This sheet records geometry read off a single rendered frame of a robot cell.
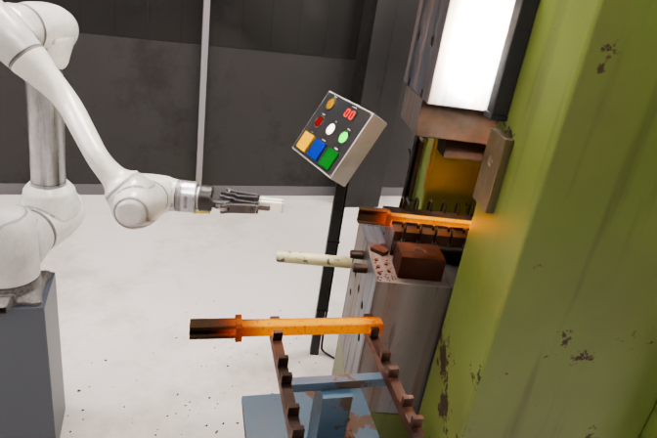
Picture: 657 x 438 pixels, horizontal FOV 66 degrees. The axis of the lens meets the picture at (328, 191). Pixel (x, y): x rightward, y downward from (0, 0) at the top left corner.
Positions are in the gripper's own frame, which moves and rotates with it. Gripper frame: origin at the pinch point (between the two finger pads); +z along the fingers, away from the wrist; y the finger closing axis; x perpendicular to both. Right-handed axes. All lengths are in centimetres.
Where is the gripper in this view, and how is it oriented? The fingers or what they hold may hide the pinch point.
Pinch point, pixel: (271, 204)
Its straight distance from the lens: 145.5
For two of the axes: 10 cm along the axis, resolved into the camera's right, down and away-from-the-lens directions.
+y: 0.5, 3.9, -9.2
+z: 9.9, 1.1, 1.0
